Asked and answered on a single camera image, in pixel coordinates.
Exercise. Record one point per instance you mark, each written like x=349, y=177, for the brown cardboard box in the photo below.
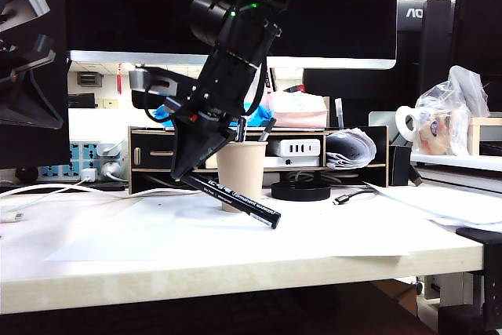
x=402, y=299

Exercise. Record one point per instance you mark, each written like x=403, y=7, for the white desk partition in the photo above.
x=110, y=123

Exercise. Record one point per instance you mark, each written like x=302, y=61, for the blue wet wipes pack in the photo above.
x=257, y=115

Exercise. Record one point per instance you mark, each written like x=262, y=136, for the stack of white papers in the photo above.
x=423, y=201

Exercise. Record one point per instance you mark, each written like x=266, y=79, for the white adjacent desk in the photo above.
x=451, y=160

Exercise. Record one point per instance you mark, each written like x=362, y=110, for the white multi-port charger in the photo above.
x=298, y=147

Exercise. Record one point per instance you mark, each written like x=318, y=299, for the black chair headrest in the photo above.
x=135, y=100

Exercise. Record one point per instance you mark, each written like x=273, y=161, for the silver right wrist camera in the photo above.
x=139, y=78

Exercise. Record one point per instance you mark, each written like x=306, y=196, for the black AOC monitor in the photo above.
x=435, y=37

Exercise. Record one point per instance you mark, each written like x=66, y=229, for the beige paper cup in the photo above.
x=243, y=166

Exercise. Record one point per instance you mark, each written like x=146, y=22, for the white paper roll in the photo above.
x=401, y=123

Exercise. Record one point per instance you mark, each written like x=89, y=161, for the white USB charger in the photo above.
x=88, y=174

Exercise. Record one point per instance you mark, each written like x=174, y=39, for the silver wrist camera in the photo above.
x=31, y=3
x=139, y=78

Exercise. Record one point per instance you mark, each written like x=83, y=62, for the flat white box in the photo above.
x=298, y=162

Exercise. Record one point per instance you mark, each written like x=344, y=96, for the black table clamp bracket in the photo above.
x=492, y=272

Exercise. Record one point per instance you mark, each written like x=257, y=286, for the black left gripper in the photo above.
x=23, y=56

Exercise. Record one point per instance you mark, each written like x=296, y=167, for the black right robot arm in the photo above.
x=251, y=37

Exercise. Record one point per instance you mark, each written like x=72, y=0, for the black wooden desk organizer shelf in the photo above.
x=153, y=152

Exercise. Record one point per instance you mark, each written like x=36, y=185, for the pink tissue pack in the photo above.
x=306, y=115

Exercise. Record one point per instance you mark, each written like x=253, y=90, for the small beige box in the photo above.
x=212, y=163

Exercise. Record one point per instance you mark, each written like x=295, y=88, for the grey wall box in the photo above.
x=90, y=79

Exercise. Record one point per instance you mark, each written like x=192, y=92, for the white paper sheet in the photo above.
x=157, y=241

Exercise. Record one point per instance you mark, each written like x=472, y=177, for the red hanging knot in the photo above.
x=119, y=80

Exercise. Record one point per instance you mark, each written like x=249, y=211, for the black round disc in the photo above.
x=300, y=193

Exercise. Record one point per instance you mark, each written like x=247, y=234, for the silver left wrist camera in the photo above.
x=31, y=3

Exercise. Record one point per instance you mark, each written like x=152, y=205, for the large silver-framed monitor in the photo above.
x=117, y=5

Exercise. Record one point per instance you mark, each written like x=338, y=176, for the rolled paper bundle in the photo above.
x=349, y=150

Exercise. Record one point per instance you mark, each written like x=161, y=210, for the white power strip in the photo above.
x=76, y=152

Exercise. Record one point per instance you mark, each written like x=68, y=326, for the clear plastic bag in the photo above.
x=443, y=127

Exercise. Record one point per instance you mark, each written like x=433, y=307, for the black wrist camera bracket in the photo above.
x=176, y=80

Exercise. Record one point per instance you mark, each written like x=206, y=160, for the light wooden box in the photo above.
x=484, y=121

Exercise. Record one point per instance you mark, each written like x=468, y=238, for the small black box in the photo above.
x=398, y=166

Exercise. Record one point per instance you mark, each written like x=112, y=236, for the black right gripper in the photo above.
x=223, y=92

